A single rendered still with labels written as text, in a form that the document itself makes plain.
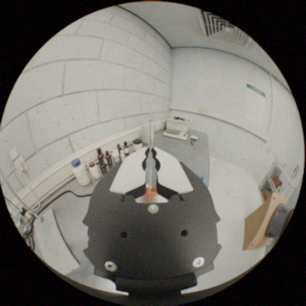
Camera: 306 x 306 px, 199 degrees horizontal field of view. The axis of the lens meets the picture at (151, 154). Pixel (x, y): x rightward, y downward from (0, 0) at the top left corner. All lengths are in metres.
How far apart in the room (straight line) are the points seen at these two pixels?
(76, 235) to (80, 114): 0.57
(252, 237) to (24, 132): 1.03
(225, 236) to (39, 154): 0.89
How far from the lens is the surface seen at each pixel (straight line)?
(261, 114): 1.84
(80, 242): 0.40
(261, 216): 0.46
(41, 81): 0.62
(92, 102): 0.60
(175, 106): 1.51
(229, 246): 0.44
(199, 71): 1.65
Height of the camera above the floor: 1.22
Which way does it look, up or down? 31 degrees down
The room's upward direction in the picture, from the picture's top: 2 degrees clockwise
